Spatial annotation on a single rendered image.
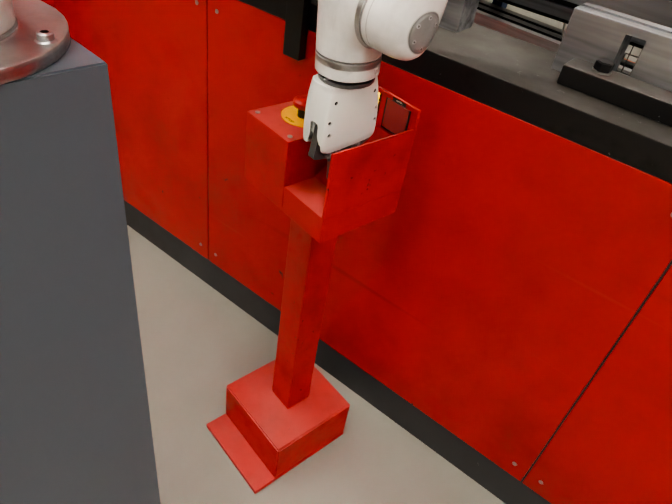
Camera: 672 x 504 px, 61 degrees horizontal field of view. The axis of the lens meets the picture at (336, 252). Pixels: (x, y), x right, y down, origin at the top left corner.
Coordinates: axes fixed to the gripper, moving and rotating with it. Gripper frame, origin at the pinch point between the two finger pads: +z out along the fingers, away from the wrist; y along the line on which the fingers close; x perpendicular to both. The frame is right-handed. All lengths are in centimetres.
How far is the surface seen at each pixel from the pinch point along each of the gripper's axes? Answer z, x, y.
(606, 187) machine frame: -2.3, 27.4, -27.6
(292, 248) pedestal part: 19.1, -6.7, 2.8
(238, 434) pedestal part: 72, -9, 15
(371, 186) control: 0.9, 4.9, -2.5
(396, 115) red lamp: -6.9, 1.3, -9.6
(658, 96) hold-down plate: -13.6, 25.7, -36.0
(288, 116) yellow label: -4.3, -10.7, 1.3
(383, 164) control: -2.3, 4.9, -4.3
